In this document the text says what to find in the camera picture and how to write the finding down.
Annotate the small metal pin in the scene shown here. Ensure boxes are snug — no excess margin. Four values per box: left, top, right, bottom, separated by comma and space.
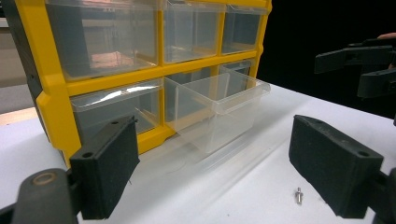
294, 187, 304, 205

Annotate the light wooden board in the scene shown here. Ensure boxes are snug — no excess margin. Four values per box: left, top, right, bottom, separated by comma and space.
0, 106, 39, 127

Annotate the clear plastic organizer drawer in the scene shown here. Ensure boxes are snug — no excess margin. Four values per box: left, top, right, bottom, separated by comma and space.
163, 63, 272, 155

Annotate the black curtain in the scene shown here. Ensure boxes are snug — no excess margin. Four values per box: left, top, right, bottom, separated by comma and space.
256, 0, 396, 119

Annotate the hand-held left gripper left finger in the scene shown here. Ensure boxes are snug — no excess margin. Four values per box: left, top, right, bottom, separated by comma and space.
68, 115, 141, 220

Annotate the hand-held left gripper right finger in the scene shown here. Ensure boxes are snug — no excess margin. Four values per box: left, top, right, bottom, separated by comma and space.
288, 114, 385, 219

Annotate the yellow black organizer cabinet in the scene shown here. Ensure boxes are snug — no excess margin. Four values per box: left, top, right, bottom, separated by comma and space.
3, 0, 273, 169

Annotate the grid of clear drawers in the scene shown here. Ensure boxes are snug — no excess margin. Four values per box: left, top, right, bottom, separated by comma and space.
45, 0, 269, 144

